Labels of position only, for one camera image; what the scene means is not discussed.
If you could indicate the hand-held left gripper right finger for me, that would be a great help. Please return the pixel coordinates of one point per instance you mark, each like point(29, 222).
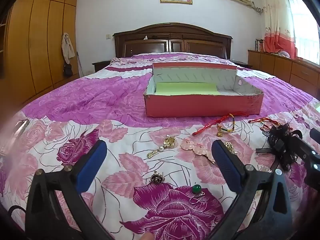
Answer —
point(226, 165)

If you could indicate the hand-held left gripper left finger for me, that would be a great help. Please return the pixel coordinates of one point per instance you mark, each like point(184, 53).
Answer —
point(91, 165)

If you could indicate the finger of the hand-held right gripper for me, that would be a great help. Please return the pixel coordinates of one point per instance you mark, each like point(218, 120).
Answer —
point(315, 135)
point(310, 158)

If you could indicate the black lace hair accessory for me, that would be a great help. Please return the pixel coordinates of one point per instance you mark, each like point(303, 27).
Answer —
point(282, 142)

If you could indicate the pink flower hair clip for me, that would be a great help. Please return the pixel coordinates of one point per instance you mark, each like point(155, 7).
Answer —
point(186, 143)

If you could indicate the pink cardboard box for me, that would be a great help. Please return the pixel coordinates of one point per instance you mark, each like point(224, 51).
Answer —
point(200, 105)

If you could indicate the person's left hand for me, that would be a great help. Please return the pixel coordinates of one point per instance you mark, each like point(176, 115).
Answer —
point(147, 236)

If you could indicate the small gold brooch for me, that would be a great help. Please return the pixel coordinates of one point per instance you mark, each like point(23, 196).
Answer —
point(228, 145)

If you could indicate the dark rose brooch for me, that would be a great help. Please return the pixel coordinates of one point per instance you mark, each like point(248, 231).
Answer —
point(157, 178)

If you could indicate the low wooden cabinet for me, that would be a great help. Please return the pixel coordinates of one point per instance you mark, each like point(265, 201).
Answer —
point(282, 67)

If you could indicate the smartphone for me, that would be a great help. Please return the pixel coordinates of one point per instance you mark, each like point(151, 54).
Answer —
point(21, 128)

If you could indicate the black hanging bag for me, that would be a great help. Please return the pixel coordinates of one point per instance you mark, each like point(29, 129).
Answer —
point(67, 70)

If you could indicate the dark wooden nightstand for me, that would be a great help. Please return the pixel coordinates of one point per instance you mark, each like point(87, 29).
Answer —
point(241, 63)
point(100, 65)

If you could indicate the window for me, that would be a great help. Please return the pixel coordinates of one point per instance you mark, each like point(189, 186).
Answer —
point(306, 35)

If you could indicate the row of books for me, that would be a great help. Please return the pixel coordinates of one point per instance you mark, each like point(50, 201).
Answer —
point(260, 45)

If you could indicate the white and red curtain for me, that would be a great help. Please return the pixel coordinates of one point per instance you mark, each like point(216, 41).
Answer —
point(275, 25)

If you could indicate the hanging beige cloth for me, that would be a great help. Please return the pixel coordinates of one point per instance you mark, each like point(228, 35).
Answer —
point(67, 47)

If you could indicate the dark wooden headboard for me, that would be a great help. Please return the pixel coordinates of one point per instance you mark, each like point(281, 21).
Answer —
point(175, 42)

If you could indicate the wooden wardrobe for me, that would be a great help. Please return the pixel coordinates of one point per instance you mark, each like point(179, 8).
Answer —
point(37, 42)

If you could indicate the air conditioner pipe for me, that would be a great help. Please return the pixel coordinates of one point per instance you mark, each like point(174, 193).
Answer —
point(257, 8)

